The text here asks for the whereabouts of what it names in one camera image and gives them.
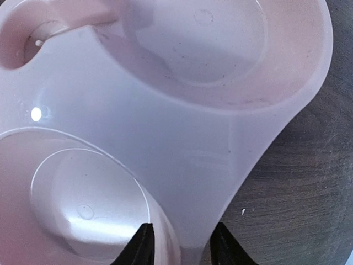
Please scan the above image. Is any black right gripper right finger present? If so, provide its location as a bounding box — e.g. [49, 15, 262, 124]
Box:
[210, 222, 258, 265]

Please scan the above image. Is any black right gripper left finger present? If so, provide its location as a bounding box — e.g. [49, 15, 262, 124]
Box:
[111, 223, 155, 265]

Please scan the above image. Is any pink double pet bowl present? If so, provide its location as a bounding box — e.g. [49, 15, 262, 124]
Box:
[1, 1, 333, 264]

